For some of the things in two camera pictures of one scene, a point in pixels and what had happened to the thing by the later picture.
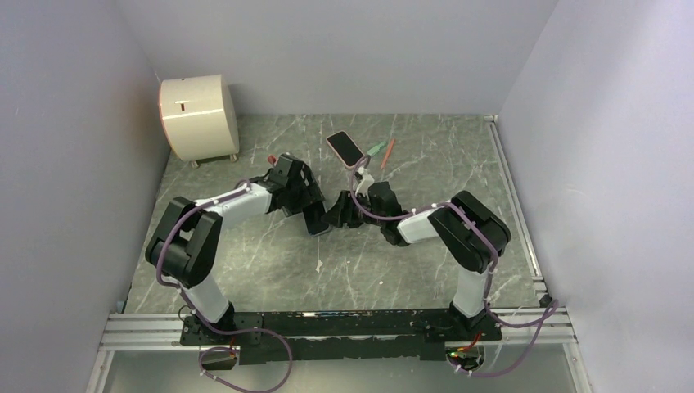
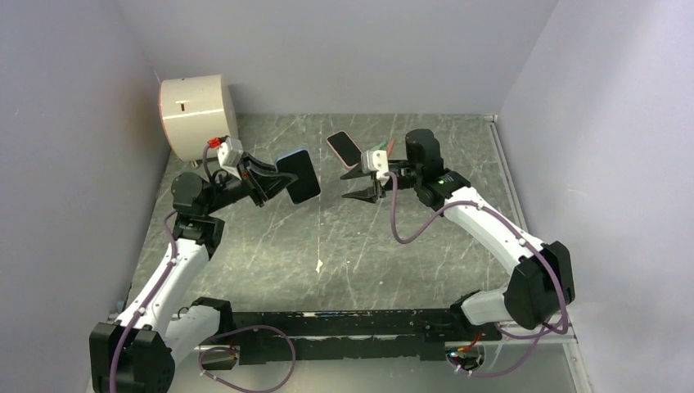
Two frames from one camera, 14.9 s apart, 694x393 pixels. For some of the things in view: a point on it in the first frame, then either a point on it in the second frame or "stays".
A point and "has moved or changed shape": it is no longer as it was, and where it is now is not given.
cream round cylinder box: [199, 118] stays
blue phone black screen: [313, 215] has moved or changed shape
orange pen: [388, 153] stays
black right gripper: [342, 212] → [369, 194]
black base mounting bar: [304, 336] stays
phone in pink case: [344, 148] stays
